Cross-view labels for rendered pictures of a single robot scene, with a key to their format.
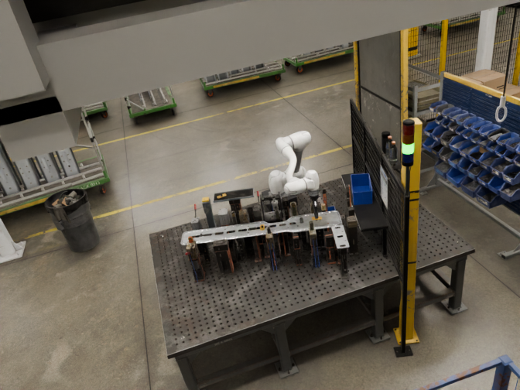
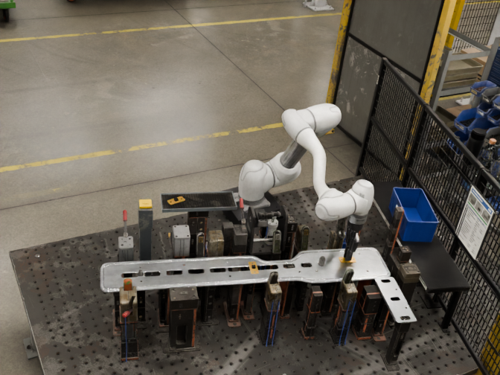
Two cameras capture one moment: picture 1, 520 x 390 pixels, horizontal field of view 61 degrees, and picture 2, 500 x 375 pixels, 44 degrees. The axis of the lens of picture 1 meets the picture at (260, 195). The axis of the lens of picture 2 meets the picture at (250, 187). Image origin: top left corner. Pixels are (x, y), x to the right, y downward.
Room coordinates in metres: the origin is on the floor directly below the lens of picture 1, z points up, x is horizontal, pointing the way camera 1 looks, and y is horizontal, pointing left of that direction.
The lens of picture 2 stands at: (1.01, 0.81, 2.97)
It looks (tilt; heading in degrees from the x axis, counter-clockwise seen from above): 34 degrees down; 341
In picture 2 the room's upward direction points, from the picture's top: 7 degrees clockwise
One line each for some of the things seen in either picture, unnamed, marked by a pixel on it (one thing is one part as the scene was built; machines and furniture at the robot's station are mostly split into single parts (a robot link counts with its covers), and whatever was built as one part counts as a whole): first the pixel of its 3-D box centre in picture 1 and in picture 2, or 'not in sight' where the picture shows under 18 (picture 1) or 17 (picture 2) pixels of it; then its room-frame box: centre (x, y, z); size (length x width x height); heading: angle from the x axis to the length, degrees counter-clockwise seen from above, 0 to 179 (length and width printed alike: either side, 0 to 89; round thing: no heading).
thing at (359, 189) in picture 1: (361, 189); (412, 213); (3.29, -0.89, 1.09); 0.30 x 0.17 x 0.13; 168
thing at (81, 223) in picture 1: (75, 220); not in sight; (4.86, 2.35, 0.36); 0.54 x 0.50 x 0.73; 12
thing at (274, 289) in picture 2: (271, 251); (270, 312); (2.93, -0.02, 0.87); 0.12 x 0.09 x 0.35; 176
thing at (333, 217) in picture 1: (260, 228); (249, 269); (3.10, 0.05, 1.00); 1.38 x 0.22 x 0.02; 86
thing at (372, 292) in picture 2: (330, 247); (366, 312); (2.88, -0.49, 0.84); 0.11 x 0.10 x 0.28; 176
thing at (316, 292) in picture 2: (297, 250); (312, 313); (2.92, -0.23, 0.84); 0.11 x 0.08 x 0.29; 176
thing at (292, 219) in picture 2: (287, 217); (286, 250); (3.31, -0.21, 0.91); 0.07 x 0.05 x 0.42; 176
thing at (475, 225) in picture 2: (384, 186); (475, 222); (2.93, -0.98, 1.30); 0.23 x 0.02 x 0.31; 176
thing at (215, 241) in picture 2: (245, 229); (213, 265); (3.28, 0.18, 0.89); 0.13 x 0.11 x 0.38; 176
